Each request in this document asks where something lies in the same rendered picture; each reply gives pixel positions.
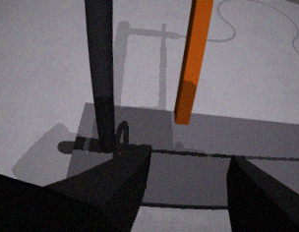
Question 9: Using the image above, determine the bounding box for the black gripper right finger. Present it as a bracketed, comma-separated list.
[226, 155, 299, 232]

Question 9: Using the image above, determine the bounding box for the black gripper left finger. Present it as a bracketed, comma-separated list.
[0, 145, 152, 232]

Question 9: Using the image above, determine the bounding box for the orange handle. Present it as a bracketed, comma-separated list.
[174, 0, 213, 125]

